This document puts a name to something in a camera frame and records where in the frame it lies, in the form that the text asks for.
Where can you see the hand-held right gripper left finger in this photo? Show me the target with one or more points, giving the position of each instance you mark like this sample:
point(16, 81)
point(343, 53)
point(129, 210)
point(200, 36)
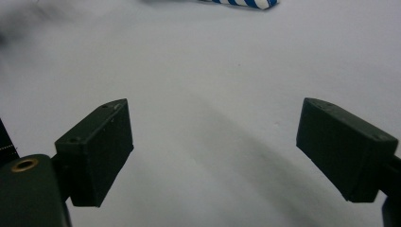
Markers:
point(94, 157)

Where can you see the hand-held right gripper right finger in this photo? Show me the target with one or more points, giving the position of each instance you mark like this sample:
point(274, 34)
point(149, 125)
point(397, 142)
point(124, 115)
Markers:
point(343, 148)

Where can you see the blue white striped polo shirt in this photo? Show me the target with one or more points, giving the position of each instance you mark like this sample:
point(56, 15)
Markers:
point(246, 2)

